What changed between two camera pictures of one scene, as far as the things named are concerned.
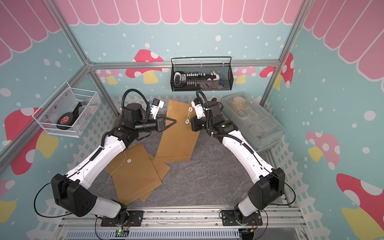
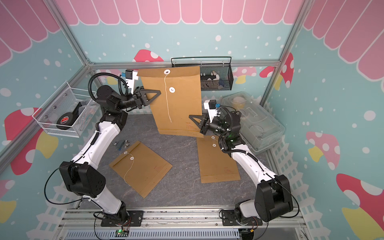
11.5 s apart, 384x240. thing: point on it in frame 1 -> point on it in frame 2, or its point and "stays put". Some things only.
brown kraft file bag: x=180 y=139 -> x=215 y=165
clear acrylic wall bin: x=69 y=112 stays put
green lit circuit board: x=120 y=233 stays put
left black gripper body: x=152 y=125 -> x=135 y=99
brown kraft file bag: x=161 y=169 -> x=180 y=96
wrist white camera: x=156 y=104 -> x=131 y=75
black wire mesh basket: x=204 y=73 stays put
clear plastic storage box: x=253 y=119 stays put
